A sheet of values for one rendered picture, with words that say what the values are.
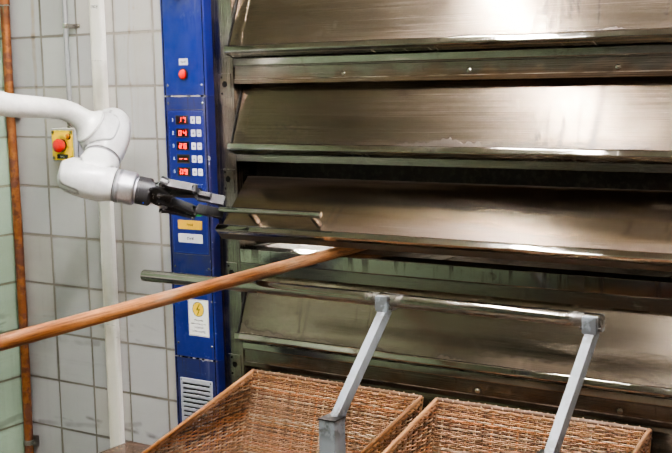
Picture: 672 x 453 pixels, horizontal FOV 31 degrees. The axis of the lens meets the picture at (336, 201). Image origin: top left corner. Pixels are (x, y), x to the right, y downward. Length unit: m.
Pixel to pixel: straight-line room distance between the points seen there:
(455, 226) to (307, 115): 0.54
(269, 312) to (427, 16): 0.93
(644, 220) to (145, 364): 1.61
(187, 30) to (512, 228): 1.10
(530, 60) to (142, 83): 1.21
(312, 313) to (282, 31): 0.75
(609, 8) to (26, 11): 1.88
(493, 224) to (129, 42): 1.27
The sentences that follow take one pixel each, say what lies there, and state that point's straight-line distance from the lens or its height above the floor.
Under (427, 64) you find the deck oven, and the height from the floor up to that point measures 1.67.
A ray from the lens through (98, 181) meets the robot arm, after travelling 3.24.
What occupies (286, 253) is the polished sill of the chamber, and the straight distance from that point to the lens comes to 3.27.
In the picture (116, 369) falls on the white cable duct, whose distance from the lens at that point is 3.74.
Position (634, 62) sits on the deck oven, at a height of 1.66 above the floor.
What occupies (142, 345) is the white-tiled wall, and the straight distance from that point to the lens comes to 3.68.
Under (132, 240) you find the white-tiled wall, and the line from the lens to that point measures 3.63.
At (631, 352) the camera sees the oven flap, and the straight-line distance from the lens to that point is 2.84.
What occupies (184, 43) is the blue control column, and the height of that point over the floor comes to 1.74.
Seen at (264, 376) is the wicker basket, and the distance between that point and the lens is 3.34.
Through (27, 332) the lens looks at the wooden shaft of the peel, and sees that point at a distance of 2.34.
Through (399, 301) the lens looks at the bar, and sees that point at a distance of 2.64.
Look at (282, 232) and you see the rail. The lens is 3.13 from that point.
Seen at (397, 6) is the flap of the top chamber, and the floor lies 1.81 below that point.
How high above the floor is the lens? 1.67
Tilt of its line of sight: 6 degrees down
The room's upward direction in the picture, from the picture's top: 2 degrees counter-clockwise
